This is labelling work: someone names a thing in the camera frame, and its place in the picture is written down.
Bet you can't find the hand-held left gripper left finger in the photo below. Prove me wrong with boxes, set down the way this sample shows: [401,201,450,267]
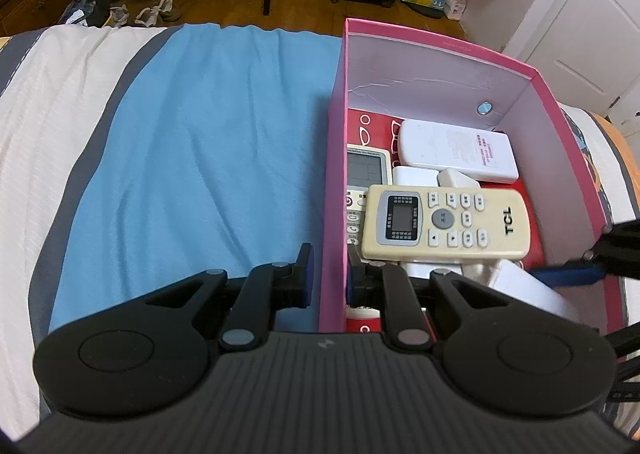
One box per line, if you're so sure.
[145,244,315,352]

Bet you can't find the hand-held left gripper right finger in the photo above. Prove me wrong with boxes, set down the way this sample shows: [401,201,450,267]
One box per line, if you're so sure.
[346,244,513,352]

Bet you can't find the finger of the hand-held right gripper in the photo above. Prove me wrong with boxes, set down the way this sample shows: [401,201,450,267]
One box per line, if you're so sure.
[599,316,640,360]
[530,219,640,286]

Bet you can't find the white rectangular box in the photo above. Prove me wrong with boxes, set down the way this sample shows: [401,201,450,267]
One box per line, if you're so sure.
[489,259,578,324]

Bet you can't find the pink cardboard box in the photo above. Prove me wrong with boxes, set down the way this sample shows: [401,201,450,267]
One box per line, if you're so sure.
[318,18,627,335]

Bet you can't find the cream remote with round button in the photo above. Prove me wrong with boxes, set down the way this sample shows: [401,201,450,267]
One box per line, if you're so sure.
[361,184,532,263]

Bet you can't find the white remote with grey screen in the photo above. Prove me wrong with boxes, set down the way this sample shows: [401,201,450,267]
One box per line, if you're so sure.
[346,146,392,249]

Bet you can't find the small white box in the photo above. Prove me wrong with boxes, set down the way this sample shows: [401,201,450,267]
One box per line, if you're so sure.
[392,165,442,188]

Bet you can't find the white power adapter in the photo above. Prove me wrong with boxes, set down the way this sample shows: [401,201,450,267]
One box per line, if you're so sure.
[436,168,482,190]

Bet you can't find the white remote with back label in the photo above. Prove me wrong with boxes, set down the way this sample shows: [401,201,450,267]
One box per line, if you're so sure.
[397,119,520,184]

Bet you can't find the white door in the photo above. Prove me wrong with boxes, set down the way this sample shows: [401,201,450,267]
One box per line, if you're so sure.
[509,0,640,127]

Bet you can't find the pair of shoes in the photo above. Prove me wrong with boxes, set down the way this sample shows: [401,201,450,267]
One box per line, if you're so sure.
[134,0,184,26]

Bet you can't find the dark plastic bag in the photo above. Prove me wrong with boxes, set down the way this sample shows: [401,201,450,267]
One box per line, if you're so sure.
[59,0,112,28]

